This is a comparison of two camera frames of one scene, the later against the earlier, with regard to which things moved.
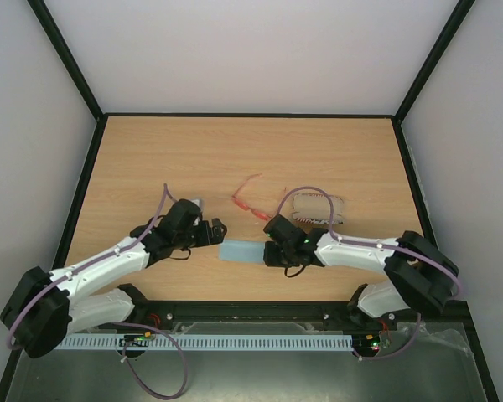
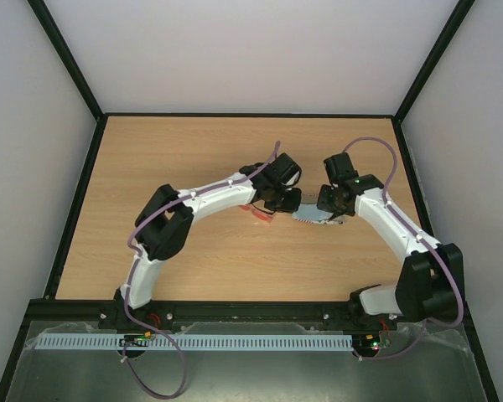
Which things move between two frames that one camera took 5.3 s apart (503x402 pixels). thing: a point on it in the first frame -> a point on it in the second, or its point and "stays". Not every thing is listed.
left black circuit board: [136, 340] stays
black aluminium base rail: [152, 312] stays
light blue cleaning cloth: [242, 250] -> [311, 212]
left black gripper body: [204, 239] -> [281, 203]
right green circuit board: [366, 344] stays
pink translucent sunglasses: [244, 205] stays
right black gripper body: [272, 255] -> [328, 198]
